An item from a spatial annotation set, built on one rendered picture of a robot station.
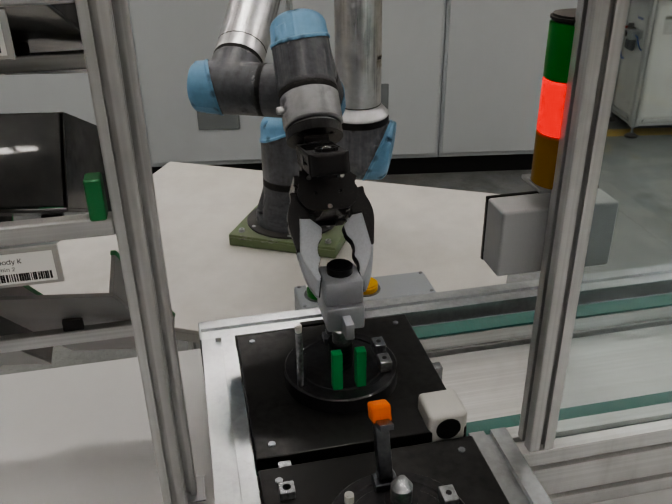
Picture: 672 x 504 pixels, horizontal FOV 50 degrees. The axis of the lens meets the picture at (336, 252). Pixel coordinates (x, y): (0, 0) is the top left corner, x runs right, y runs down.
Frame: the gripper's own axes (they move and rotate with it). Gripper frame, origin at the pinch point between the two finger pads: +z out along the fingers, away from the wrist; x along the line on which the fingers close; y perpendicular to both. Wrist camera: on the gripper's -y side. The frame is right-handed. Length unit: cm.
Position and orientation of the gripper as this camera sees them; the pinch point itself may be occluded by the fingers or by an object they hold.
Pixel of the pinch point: (340, 282)
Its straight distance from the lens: 82.8
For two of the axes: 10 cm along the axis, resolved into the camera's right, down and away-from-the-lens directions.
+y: -1.5, 2.5, 9.6
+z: 1.5, 9.6, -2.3
